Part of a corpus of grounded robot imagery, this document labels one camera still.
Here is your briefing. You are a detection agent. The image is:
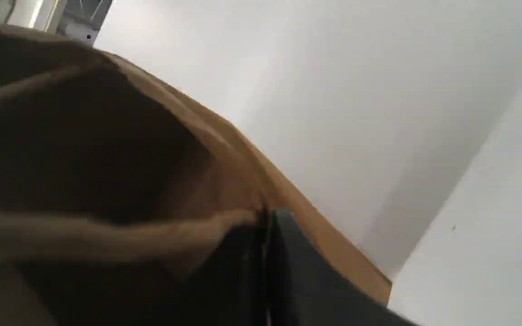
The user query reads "brown paper bag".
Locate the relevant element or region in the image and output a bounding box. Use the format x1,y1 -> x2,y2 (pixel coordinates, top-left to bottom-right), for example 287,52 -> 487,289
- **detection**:
0,24 -> 390,326

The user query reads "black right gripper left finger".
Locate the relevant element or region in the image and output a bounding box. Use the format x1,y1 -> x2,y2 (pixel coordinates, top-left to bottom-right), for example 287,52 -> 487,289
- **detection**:
193,225 -> 267,326

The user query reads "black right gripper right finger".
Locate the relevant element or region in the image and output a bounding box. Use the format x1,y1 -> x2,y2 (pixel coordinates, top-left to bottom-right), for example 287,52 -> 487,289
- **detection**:
266,210 -> 412,326

